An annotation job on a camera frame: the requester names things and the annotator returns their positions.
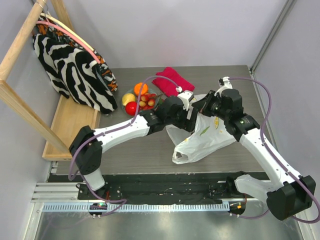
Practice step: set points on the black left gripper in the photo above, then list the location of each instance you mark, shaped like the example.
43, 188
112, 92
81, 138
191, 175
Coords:
189, 125

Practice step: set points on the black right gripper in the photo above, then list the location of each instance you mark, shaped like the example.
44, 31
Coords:
203, 105

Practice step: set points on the white lemon print plastic bag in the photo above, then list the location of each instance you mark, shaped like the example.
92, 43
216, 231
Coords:
208, 136

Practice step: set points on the red yellow strawberry bunch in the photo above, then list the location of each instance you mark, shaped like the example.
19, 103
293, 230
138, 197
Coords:
149, 101

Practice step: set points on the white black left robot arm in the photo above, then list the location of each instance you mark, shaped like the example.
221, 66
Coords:
89, 144

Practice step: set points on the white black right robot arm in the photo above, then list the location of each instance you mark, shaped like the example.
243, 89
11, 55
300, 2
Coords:
288, 192

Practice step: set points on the folded red cloth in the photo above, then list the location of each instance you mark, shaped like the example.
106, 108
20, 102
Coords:
170, 79

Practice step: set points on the red apple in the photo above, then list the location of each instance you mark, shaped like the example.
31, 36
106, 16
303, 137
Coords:
131, 108

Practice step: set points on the orange fruit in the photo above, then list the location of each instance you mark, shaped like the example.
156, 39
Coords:
140, 88

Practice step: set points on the grey glass plate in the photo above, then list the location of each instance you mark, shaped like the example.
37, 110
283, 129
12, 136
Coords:
131, 91

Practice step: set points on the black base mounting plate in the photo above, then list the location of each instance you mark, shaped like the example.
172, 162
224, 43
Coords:
164, 189

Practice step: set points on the zebra pattern black white garment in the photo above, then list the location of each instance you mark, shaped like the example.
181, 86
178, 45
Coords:
74, 74

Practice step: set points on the camouflage orange black garment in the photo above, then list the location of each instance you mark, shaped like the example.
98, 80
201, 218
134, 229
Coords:
107, 76

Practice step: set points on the cream clothes hanger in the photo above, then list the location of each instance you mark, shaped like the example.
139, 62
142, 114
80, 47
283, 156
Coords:
66, 28

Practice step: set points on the pink clothes hanger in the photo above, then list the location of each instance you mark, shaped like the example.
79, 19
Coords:
74, 37

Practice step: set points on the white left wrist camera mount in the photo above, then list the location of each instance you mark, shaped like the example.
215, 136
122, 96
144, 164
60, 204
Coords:
185, 96

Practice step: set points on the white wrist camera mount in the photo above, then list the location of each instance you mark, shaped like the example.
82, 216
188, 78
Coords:
224, 84
185, 96

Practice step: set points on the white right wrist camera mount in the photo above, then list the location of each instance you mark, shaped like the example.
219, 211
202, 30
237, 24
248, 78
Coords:
224, 84

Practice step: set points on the aluminium corner frame profile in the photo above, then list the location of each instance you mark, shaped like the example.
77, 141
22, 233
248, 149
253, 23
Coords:
285, 11

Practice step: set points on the wooden clothes rack frame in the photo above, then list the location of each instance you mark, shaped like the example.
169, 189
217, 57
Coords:
35, 121

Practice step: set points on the aluminium cable duct rail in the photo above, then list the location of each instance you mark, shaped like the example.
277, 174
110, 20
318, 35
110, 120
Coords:
132, 208

